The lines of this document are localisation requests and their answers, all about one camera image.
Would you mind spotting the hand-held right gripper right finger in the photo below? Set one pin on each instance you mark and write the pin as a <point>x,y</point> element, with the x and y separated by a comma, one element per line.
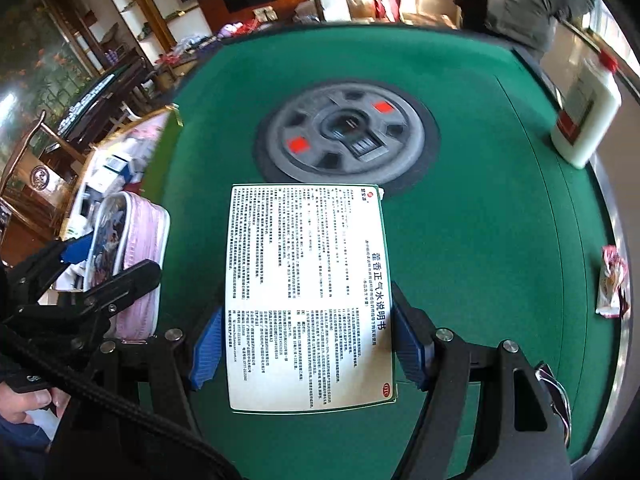
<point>410,345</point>

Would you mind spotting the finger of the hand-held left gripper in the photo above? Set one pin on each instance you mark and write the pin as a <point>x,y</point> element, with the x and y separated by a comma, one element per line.
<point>125,280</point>
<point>75,250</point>

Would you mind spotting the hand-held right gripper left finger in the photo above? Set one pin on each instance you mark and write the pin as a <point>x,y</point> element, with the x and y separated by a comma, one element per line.
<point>207,355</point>

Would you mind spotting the clear printed pencil case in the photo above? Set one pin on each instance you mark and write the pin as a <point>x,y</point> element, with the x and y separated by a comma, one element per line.
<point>135,240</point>

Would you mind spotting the white cardboard box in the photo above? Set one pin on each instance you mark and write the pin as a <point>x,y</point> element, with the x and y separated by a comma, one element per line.
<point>310,300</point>

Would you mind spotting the gold-rimmed cardboard box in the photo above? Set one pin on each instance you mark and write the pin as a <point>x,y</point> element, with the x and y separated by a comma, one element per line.
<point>165,160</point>

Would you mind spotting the person's left hand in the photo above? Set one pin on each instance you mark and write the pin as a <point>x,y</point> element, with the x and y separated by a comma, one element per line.
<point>25,402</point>

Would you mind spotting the blue denim trousers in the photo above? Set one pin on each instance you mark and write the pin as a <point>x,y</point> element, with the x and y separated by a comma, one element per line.
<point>20,450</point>

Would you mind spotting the mahjong table with tiles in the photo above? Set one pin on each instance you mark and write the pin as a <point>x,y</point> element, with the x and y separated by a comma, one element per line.
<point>95,95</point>

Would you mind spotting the floral painted screen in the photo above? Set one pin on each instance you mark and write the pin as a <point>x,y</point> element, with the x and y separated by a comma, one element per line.
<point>40,60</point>

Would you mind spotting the red white snack packet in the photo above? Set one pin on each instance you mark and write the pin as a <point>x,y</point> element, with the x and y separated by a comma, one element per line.
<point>611,285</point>

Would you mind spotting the round table control panel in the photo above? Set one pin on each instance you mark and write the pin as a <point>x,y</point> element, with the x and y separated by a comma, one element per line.
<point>350,130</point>

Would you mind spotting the wooden display shelf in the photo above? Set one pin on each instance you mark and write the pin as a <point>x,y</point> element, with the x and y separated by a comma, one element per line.
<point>125,20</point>

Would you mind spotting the large white bottle red cap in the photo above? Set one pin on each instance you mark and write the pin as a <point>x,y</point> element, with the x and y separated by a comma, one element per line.
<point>585,120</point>

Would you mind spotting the white wall socket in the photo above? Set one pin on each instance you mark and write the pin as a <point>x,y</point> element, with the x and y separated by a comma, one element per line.
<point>265,13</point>

